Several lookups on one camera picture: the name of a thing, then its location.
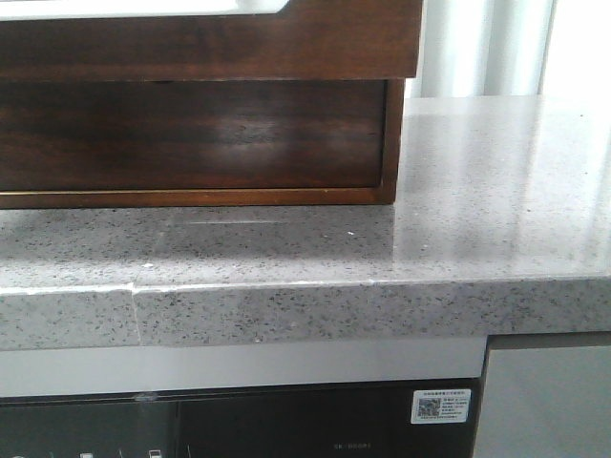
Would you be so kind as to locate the white item on cabinet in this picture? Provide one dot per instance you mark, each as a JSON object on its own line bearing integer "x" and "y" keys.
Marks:
{"x": 81, "y": 9}

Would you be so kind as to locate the wooden drawer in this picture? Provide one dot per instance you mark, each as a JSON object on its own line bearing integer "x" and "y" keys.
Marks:
{"x": 305, "y": 40}
{"x": 191, "y": 138}

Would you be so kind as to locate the black built-in appliance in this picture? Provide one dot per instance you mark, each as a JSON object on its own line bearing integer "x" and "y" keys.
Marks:
{"x": 322, "y": 420}

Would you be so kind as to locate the white QR code sticker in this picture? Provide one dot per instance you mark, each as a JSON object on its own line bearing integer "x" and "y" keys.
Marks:
{"x": 440, "y": 406}

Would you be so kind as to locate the dark wooden drawer cabinet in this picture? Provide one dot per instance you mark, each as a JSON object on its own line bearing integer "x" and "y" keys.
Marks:
{"x": 392, "y": 143}

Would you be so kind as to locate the grey cabinet door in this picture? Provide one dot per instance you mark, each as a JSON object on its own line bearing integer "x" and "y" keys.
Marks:
{"x": 546, "y": 402}

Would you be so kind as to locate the white curtain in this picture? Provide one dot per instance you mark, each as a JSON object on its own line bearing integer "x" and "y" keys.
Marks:
{"x": 474, "y": 48}

